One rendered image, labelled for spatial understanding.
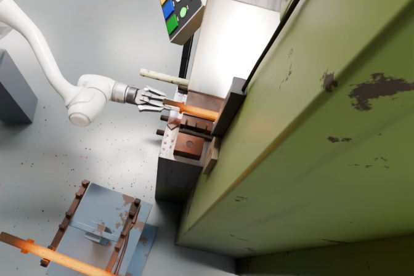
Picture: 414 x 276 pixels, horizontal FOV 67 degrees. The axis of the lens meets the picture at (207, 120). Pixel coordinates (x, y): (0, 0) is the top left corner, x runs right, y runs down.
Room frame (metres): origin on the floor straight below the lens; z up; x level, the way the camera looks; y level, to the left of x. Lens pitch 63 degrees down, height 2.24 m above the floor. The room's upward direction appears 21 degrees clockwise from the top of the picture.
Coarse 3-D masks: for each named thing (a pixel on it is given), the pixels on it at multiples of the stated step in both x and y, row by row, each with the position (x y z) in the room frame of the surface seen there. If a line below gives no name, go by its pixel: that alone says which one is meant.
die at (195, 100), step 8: (192, 96) 0.73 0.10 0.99; (200, 96) 0.75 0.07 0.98; (208, 96) 0.77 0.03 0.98; (192, 104) 0.69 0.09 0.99; (200, 104) 0.71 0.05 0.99; (208, 104) 0.72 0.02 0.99; (216, 104) 0.74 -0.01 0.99; (184, 112) 0.63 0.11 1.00; (184, 120) 0.60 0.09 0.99; (192, 120) 0.61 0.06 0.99; (200, 120) 0.63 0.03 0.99; (208, 120) 0.64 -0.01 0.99; (192, 128) 0.59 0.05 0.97; (200, 128) 0.59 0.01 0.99; (208, 128) 0.61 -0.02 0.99
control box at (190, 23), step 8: (168, 0) 1.20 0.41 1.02; (184, 0) 1.14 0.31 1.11; (192, 0) 1.12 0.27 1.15; (200, 0) 1.10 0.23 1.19; (176, 8) 1.13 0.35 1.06; (192, 8) 1.09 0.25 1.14; (200, 8) 1.07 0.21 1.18; (176, 16) 1.09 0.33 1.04; (184, 16) 1.07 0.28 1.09; (192, 16) 1.05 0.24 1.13; (200, 16) 1.07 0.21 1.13; (184, 24) 1.04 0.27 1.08; (192, 24) 1.05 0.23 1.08; (200, 24) 1.07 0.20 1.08; (168, 32) 1.04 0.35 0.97; (176, 32) 1.02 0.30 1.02; (184, 32) 1.03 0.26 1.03; (192, 32) 1.05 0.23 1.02; (176, 40) 1.01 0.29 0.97; (184, 40) 1.04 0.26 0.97
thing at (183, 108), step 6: (168, 102) 0.64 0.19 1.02; (174, 102) 0.65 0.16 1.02; (180, 102) 0.66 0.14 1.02; (180, 108) 0.64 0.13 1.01; (186, 108) 0.65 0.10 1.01; (192, 108) 0.66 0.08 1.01; (198, 108) 0.67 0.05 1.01; (198, 114) 0.65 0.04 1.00; (204, 114) 0.66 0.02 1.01; (210, 114) 0.67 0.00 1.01; (216, 114) 0.68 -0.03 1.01
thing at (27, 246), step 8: (0, 240) -0.08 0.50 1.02; (8, 240) -0.07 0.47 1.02; (16, 240) -0.06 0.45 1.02; (24, 240) -0.05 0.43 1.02; (32, 240) -0.04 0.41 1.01; (24, 248) -0.07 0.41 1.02; (32, 248) -0.07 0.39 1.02; (40, 248) -0.06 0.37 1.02; (48, 256) -0.07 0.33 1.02; (56, 256) -0.06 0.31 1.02; (64, 256) -0.05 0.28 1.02; (64, 264) -0.07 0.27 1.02; (72, 264) -0.07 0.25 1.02; (80, 264) -0.06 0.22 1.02; (88, 264) -0.05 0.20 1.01; (88, 272) -0.07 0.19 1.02; (96, 272) -0.06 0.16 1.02; (104, 272) -0.05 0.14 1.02
